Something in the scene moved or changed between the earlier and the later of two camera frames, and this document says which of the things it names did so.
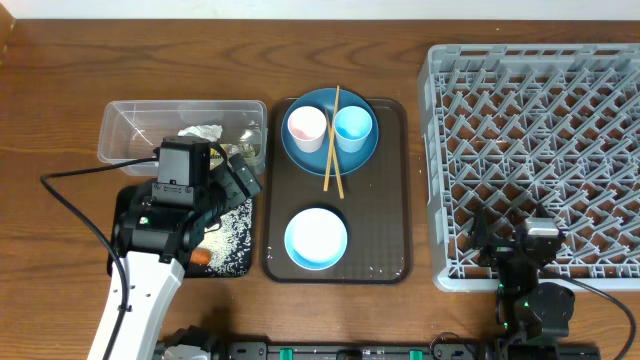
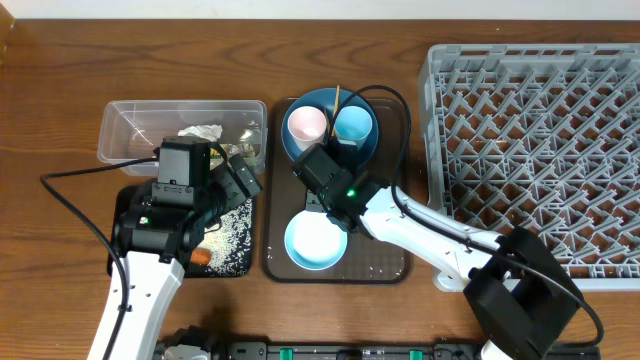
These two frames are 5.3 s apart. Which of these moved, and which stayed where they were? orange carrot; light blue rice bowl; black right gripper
Moved: black right gripper
Stayed: light blue rice bowl; orange carrot
